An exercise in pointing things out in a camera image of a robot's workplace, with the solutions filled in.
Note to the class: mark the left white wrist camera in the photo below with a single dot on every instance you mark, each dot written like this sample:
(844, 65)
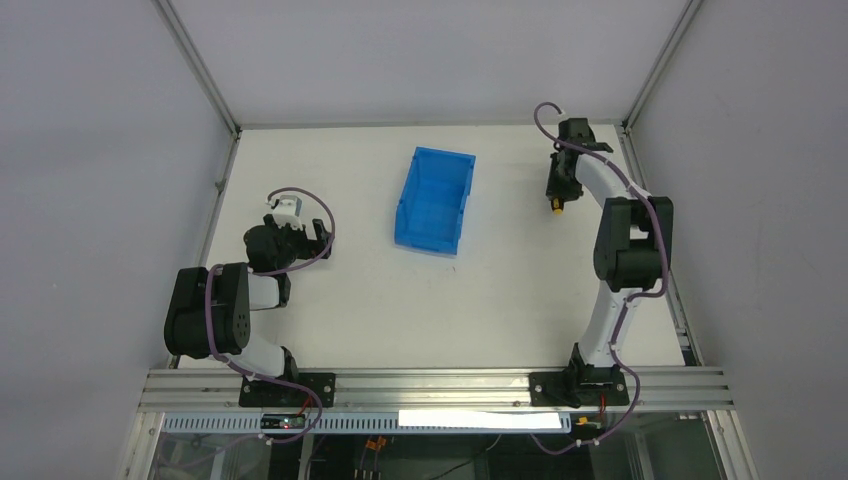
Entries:
(285, 212)

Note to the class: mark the white slotted cable duct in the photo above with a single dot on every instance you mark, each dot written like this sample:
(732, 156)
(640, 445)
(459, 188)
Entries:
(401, 422)

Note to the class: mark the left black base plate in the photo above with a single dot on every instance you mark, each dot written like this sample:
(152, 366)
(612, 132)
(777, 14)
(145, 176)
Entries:
(263, 394)

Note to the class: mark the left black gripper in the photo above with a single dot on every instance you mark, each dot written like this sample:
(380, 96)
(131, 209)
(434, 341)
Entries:
(311, 239)

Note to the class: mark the aluminium front rail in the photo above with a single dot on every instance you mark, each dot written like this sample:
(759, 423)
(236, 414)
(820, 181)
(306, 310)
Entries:
(653, 389)

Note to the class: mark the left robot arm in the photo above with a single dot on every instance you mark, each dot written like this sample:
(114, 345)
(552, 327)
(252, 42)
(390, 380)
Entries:
(209, 314)

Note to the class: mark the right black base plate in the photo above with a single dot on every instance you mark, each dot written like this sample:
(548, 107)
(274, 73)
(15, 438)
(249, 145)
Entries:
(568, 389)

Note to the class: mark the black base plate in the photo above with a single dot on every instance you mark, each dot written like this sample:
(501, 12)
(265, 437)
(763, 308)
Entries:
(263, 394)
(568, 389)

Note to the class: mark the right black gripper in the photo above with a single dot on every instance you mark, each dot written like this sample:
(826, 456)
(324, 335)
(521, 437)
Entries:
(561, 183)

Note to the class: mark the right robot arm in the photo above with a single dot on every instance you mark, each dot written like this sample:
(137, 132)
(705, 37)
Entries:
(631, 259)

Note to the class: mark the green circuit board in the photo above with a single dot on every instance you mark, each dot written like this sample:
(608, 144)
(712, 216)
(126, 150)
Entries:
(273, 422)

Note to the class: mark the black yellow screwdriver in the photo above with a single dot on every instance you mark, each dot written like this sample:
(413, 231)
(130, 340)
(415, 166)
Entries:
(556, 205)

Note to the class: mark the blue plastic bin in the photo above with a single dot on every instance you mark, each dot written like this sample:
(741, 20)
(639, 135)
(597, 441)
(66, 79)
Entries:
(430, 211)

